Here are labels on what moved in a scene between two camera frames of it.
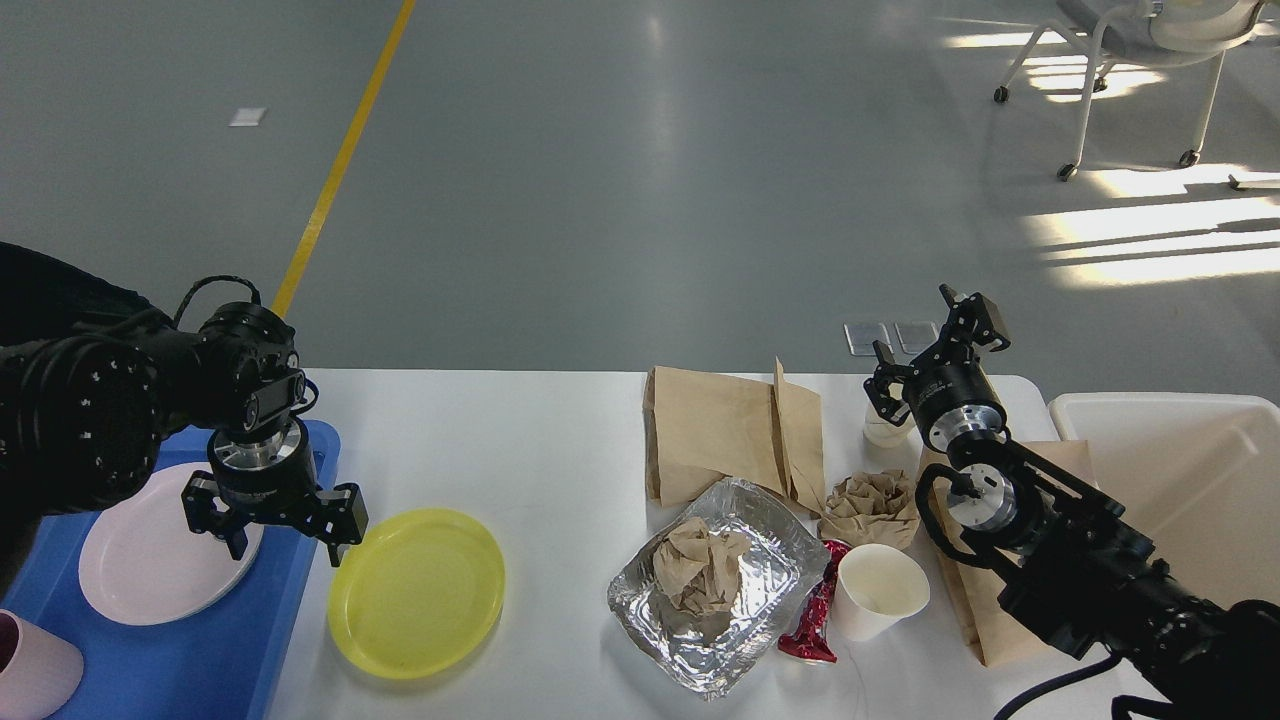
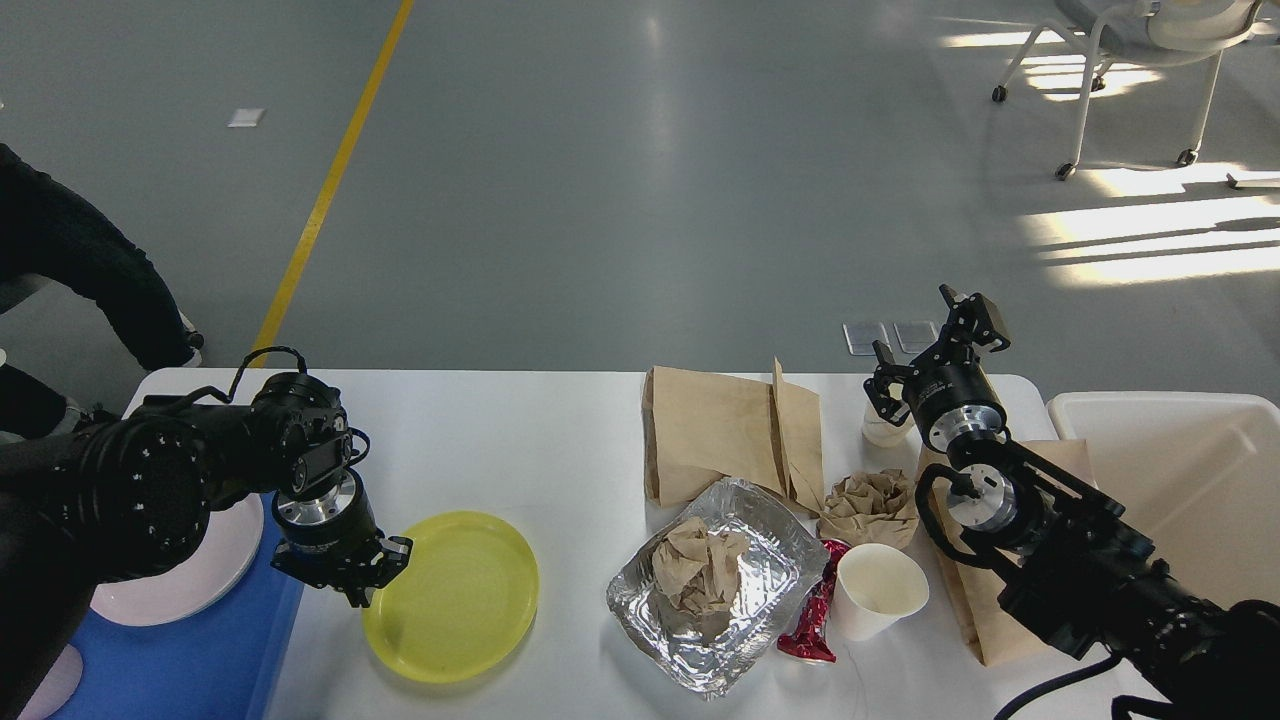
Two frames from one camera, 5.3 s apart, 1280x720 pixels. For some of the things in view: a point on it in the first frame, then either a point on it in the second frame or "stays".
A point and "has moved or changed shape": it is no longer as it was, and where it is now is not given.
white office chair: (1154, 33) stays
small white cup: (883, 433) stays
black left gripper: (272, 479) -> (330, 538)
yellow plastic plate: (416, 594) has moved or changed shape
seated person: (41, 297) -> (48, 232)
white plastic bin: (1198, 475) stays
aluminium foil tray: (707, 653) stays
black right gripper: (948, 387) stays
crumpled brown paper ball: (872, 509) stays
